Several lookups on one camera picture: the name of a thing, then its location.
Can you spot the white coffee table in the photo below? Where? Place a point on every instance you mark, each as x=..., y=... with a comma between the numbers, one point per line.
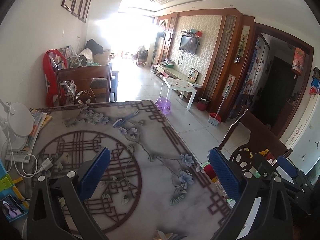
x=179, y=85

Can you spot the dark wooden chair right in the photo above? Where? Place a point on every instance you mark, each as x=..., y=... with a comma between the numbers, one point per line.
x=261, y=140

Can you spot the red small waste bin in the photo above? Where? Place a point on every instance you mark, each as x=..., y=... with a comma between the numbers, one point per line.
x=202, y=104

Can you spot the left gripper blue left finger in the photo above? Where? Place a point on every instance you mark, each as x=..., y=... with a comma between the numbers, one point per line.
x=46, y=219

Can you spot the dark wooden chair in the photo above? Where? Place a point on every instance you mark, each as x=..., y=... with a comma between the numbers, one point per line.
x=261, y=140
x=89, y=82

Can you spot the white refrigerator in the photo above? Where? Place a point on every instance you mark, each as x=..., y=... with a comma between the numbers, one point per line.
x=304, y=141

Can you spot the dark wooden chair far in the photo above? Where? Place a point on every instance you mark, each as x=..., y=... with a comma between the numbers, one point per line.
x=89, y=82

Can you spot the purple plastic stool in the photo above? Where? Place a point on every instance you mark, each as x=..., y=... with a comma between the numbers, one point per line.
x=164, y=105

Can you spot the wall mounted television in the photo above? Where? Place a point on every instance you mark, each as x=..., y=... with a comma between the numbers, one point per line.
x=189, y=44

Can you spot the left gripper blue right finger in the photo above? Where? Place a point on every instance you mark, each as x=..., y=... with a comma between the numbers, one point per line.
x=273, y=219

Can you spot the red green trash bin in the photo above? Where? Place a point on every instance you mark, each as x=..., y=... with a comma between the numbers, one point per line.
x=208, y=170

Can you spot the smartphone on stand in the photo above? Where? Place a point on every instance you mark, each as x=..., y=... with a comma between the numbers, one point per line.
x=13, y=208

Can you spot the stack of books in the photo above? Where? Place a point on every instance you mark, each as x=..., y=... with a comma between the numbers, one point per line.
x=40, y=120

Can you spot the white desk lamp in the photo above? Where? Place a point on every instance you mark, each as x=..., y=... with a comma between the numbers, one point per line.
x=17, y=125

